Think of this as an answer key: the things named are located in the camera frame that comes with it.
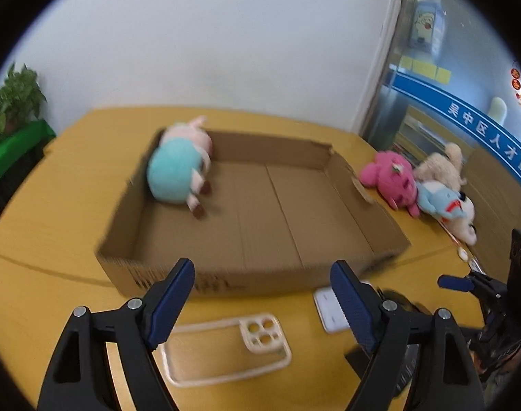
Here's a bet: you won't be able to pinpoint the blue banner strip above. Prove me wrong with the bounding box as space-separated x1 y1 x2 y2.
389 68 521 198

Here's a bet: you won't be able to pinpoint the brown cardboard box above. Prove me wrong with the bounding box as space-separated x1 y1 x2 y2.
96 128 411 298

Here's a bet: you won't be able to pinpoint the green table cloth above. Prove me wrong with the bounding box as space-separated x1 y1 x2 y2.
0 120 56 198

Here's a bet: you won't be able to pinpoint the pink pig plush toy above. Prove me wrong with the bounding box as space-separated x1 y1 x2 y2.
147 115 214 220

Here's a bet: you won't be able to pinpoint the large potted green plant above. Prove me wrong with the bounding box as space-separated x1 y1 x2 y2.
0 63 47 146

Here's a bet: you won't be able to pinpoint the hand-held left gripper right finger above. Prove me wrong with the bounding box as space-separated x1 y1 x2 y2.
330 260 486 411

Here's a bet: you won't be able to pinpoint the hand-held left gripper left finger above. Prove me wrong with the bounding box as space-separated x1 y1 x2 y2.
38 258 195 411

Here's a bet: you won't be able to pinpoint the cartoon wall poster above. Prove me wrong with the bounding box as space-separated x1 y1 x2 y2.
410 0 447 52

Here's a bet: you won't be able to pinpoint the magenta bear plush toy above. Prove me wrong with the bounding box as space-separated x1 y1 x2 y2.
359 151 420 218

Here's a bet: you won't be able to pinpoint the blue and white plush toy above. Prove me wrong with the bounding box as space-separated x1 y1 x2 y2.
416 180 479 247

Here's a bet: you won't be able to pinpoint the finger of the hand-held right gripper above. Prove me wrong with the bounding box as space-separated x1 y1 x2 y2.
437 275 479 292

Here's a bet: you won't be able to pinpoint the beige fluffy plush toy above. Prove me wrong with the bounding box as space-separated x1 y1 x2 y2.
415 142 467 189

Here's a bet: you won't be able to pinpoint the yellow sticky notes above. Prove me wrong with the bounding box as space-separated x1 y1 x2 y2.
399 55 452 84

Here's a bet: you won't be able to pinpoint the clear phone case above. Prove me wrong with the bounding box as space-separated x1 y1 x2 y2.
160 313 292 388

